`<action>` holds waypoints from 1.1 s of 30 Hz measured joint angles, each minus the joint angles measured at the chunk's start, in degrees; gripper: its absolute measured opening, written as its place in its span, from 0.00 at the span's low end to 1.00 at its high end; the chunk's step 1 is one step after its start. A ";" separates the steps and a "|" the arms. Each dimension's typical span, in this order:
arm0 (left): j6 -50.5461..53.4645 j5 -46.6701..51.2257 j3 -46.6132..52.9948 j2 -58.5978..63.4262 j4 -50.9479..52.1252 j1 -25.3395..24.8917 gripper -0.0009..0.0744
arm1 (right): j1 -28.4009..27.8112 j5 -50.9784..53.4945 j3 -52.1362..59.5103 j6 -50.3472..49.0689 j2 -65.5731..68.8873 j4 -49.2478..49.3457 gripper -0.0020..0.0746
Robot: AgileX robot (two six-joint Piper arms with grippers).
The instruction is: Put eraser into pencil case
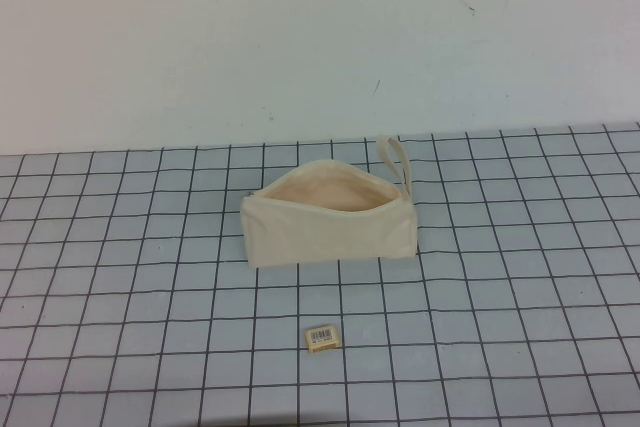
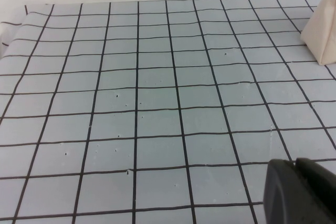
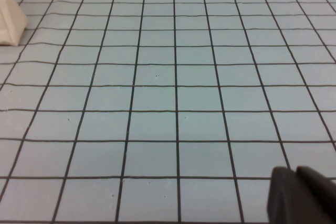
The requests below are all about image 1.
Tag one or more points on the small cream eraser with barcode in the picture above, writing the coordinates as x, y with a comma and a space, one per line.
320, 339

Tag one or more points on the cream fabric pencil case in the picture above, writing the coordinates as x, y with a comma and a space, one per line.
325, 239

